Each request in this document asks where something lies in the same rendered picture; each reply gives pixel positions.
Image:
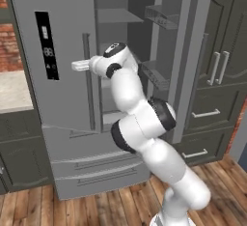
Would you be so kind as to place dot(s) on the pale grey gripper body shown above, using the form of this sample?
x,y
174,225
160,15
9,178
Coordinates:
x,y
79,65

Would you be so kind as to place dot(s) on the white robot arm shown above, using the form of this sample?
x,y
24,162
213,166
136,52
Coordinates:
x,y
135,107

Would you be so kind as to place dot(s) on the grey fridge door with display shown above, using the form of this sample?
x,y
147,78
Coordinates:
x,y
67,27

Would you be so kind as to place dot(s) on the grey fridge drawer front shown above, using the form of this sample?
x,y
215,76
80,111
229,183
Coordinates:
x,y
103,186
90,146

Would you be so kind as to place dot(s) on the dark green drawer front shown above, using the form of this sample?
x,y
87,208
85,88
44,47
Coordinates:
x,y
212,143
222,101
19,123

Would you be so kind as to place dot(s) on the grey fridge door with shelves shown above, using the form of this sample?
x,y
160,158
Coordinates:
x,y
189,27

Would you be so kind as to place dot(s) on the dark green cupboard door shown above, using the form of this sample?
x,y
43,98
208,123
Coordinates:
x,y
238,36
25,162
214,27

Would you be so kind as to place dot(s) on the grey fridge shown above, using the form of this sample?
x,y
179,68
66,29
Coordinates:
x,y
74,146

